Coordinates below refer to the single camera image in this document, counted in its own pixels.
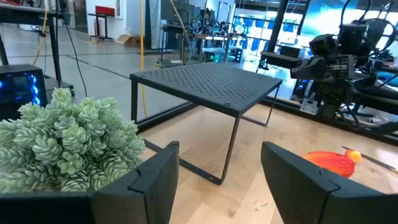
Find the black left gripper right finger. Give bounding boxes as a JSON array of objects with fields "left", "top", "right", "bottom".
[{"left": 260, "top": 141, "right": 398, "bottom": 224}]

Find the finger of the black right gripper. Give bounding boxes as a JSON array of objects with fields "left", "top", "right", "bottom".
[
  {"left": 260, "top": 51, "right": 301, "bottom": 62},
  {"left": 260, "top": 57, "right": 304, "bottom": 70}
]

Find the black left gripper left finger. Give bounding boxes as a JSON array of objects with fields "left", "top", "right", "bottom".
[{"left": 0, "top": 141, "right": 180, "bottom": 224}]

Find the small orange toy pear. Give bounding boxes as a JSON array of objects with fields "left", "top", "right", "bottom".
[{"left": 345, "top": 149, "right": 363, "bottom": 164}]

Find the cream-handled table knife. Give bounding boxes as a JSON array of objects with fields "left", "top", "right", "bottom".
[{"left": 341, "top": 145, "right": 398, "bottom": 174}]

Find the black perforated metal shelf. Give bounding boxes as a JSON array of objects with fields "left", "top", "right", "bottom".
[{"left": 129, "top": 62, "right": 283, "bottom": 186}]

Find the green succulent in white pot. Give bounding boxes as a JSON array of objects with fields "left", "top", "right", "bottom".
[{"left": 0, "top": 86, "right": 147, "bottom": 194}]

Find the computer tower with blue lights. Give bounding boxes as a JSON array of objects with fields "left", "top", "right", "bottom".
[{"left": 0, "top": 64, "right": 48, "bottom": 121}]

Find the cardboard box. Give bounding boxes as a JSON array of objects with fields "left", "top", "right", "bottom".
[{"left": 117, "top": 33, "right": 141, "bottom": 48}]

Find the red topped black stand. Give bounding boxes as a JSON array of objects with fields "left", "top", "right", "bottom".
[{"left": 88, "top": 5, "right": 116, "bottom": 43}]

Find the black desk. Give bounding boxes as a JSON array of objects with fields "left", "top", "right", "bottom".
[{"left": 0, "top": 2, "right": 75, "bottom": 94}]

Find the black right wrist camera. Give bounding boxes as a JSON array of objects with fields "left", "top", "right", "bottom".
[{"left": 308, "top": 33, "right": 339, "bottom": 57}]

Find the black metal post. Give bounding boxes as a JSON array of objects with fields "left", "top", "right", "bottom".
[{"left": 266, "top": 0, "right": 290, "bottom": 54}]

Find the beige hanging cable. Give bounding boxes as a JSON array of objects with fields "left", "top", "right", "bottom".
[{"left": 169, "top": 0, "right": 193, "bottom": 58}]

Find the yellow hanging cable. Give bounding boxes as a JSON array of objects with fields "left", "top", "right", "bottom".
[{"left": 139, "top": 0, "right": 147, "bottom": 118}]

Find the black dangling cable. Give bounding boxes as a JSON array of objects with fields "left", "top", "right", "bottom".
[{"left": 57, "top": 0, "right": 88, "bottom": 98}]

